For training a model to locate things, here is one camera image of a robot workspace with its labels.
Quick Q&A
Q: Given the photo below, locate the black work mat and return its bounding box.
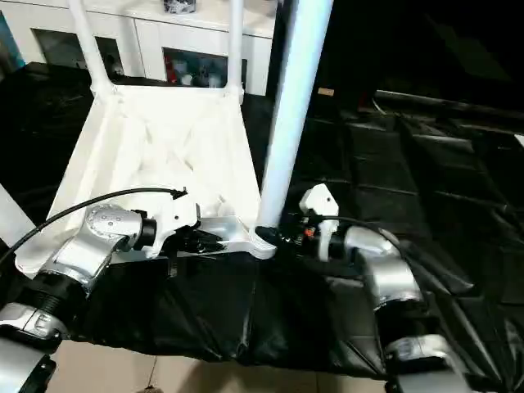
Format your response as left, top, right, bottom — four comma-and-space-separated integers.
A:
0, 61, 524, 390

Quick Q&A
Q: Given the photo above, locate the white plastic table leg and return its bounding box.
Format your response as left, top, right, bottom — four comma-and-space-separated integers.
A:
66, 0, 119, 98
0, 182, 38, 247
224, 0, 247, 98
256, 0, 336, 231

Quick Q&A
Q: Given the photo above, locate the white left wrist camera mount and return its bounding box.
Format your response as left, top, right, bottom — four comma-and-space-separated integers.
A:
152, 191, 202, 260

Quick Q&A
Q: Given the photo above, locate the dark low shelf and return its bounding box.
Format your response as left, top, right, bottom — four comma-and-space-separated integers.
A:
373, 90, 524, 124

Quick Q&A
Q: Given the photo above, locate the white glass-door cabinet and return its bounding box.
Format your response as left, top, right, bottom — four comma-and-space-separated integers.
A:
0, 0, 277, 98

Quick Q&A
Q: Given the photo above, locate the white plastic table top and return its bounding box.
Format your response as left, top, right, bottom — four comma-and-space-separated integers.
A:
14, 83, 284, 282

